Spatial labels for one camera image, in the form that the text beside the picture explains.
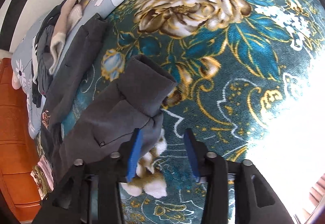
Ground dark grey fleece pants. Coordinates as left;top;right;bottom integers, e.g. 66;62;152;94
41;14;177;183

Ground grey black clothes pile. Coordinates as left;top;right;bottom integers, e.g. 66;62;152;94
31;0;67;108

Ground orange wooden headboard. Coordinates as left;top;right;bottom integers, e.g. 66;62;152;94
1;58;40;222

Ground pink floral pillow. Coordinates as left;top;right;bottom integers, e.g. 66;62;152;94
12;72;22;90

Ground teal floral bed blanket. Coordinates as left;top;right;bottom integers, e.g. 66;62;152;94
61;0;324;223

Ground beige cream knit sweater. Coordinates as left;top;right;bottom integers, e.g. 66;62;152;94
49;0;90;74

